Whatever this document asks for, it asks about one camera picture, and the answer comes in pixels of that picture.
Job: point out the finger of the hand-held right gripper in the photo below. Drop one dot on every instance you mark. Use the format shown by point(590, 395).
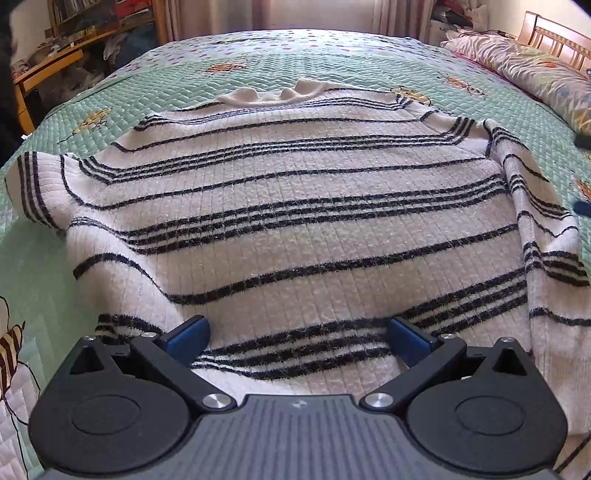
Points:
point(582, 206)
point(584, 141)

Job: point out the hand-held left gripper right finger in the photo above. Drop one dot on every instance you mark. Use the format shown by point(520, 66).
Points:
point(406, 339)

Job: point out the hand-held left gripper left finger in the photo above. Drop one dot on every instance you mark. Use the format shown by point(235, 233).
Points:
point(191, 337)

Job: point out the white black-striped sweater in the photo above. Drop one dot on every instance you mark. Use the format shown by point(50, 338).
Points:
point(295, 207)

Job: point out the pile of clothes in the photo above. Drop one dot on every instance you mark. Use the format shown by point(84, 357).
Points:
point(120, 50)

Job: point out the floral pillow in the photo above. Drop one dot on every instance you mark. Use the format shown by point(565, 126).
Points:
point(531, 69)

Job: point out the wooden headboard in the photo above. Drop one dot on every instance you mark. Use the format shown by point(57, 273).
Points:
point(554, 39)

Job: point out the cluttered side shelf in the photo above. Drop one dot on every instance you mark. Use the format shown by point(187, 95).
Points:
point(457, 21)

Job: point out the pink curtain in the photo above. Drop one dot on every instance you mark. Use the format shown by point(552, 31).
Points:
point(401, 16)
point(207, 16)

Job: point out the green quilted bedspread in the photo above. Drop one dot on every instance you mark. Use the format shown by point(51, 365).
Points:
point(184, 69)

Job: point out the wooden desk with drawers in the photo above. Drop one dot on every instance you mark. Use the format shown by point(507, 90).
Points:
point(46, 69)

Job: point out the wooden bookshelf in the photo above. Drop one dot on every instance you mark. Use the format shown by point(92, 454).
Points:
point(92, 9)

